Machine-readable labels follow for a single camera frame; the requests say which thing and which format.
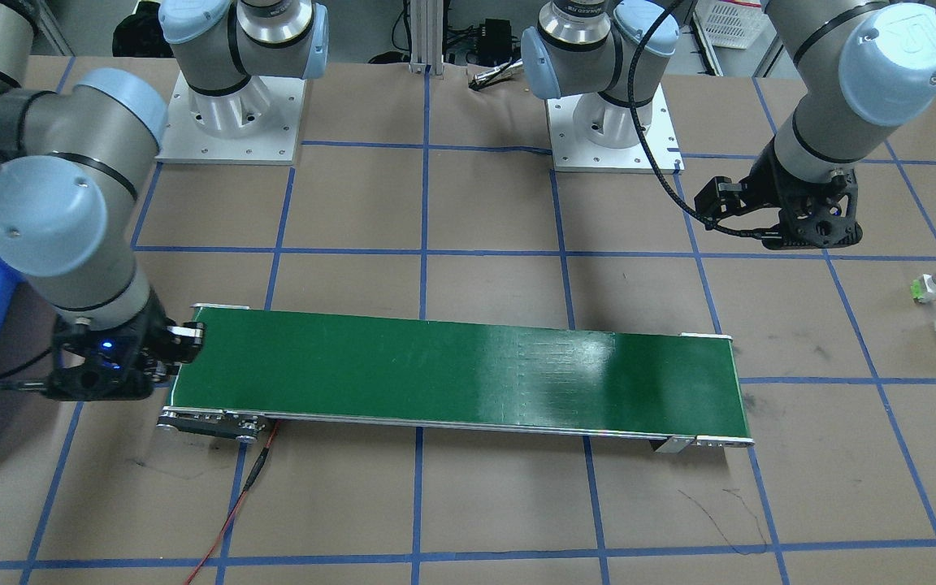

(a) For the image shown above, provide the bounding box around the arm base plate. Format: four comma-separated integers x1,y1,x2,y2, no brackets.
157,76,307,166
545,85,685,174

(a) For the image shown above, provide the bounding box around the green push button switch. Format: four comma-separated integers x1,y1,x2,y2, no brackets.
910,271,936,305

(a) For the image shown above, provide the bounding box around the aluminium frame post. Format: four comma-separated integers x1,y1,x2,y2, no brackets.
406,0,447,77

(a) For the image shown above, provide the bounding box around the green conveyor belt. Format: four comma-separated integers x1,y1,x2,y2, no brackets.
158,305,753,453

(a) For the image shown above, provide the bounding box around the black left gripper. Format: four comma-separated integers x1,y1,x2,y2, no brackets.
744,151,863,249

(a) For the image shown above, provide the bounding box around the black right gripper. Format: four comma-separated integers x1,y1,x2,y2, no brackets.
44,293,206,402

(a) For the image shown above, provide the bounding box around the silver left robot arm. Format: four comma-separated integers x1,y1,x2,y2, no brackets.
521,1,936,249

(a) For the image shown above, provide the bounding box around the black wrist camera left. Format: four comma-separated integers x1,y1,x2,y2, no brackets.
694,176,752,230

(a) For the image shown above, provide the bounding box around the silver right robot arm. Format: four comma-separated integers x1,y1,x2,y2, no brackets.
0,1,328,402

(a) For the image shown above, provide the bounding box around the white plastic basket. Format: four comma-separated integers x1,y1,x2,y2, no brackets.
695,1,770,50

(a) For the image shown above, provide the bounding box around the camera cable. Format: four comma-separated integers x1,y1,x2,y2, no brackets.
0,357,63,392

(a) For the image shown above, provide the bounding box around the red black wire pair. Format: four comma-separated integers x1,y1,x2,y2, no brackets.
182,418,282,585

